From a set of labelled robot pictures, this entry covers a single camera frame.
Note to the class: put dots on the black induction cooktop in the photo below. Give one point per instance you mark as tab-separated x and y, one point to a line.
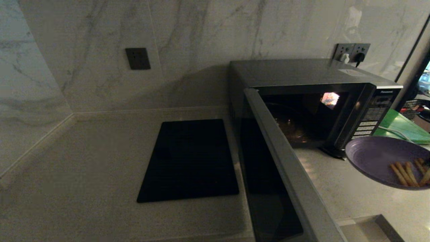
188	161

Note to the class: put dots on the white power plug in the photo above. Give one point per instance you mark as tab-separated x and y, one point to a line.
344	58

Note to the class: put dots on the white cabinet front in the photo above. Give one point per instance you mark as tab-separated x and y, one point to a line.
369	232

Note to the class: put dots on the dark single wall socket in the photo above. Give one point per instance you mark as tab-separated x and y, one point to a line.
138	58

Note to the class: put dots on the black power plug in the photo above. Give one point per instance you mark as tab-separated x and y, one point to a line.
359	58

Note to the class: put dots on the green cutting board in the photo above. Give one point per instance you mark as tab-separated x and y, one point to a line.
403	122

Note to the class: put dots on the orange snack sticks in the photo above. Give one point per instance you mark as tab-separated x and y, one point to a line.
408	173

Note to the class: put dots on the black glass microwave door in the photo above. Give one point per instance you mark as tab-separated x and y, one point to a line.
278	161

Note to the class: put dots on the double wall socket with plugs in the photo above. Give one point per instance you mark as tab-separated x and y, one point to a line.
341	49
362	48

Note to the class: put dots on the purple plate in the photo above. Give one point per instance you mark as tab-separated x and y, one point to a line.
373	156

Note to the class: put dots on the silver black microwave oven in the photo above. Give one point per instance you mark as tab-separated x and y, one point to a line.
295	72

